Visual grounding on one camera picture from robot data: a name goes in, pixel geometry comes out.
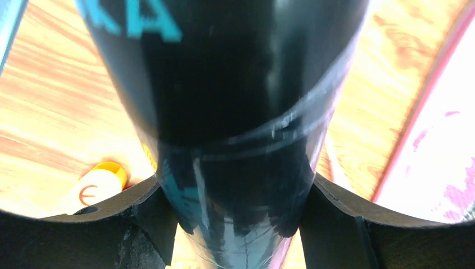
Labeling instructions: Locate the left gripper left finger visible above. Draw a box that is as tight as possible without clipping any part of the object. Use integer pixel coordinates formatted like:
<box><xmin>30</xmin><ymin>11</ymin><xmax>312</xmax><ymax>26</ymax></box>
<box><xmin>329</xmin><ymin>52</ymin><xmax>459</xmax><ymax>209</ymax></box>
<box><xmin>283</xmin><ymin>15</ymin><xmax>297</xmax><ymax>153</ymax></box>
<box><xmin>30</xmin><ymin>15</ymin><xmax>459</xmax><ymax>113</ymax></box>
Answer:
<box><xmin>1</xmin><ymin>177</ymin><xmax>177</xmax><ymax>268</ymax></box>

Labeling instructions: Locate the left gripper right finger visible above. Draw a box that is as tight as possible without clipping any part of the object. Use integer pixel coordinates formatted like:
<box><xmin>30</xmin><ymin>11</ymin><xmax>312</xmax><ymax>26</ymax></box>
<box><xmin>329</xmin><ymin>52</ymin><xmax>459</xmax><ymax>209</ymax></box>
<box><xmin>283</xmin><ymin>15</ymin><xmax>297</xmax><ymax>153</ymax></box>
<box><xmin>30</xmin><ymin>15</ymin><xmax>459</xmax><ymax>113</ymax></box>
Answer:
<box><xmin>300</xmin><ymin>175</ymin><xmax>474</xmax><ymax>269</ymax></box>

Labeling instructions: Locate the yellow red green toy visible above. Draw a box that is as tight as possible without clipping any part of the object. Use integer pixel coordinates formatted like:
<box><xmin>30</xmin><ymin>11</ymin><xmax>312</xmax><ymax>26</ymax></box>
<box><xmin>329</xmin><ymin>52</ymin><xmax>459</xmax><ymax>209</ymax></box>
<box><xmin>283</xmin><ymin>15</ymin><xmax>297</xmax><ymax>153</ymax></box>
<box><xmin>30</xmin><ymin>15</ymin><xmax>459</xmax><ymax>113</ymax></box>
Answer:
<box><xmin>54</xmin><ymin>161</ymin><xmax>128</xmax><ymax>215</ymax></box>

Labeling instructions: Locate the black shuttlecock tube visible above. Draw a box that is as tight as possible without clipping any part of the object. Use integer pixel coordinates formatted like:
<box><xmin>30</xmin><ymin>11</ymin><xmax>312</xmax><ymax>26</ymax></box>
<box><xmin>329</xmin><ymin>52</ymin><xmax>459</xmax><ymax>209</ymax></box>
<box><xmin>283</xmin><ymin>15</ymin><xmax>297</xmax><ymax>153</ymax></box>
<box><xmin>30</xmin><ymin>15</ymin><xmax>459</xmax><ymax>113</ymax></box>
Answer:
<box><xmin>76</xmin><ymin>1</ymin><xmax>371</xmax><ymax>268</ymax></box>

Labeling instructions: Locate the pink racket bag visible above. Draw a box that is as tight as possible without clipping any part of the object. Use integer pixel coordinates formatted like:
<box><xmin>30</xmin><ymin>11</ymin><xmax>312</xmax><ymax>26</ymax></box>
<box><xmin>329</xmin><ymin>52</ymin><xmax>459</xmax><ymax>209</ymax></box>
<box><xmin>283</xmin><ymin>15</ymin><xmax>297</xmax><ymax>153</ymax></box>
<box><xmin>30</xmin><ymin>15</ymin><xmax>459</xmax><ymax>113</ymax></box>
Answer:
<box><xmin>372</xmin><ymin>1</ymin><xmax>474</xmax><ymax>223</ymax></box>

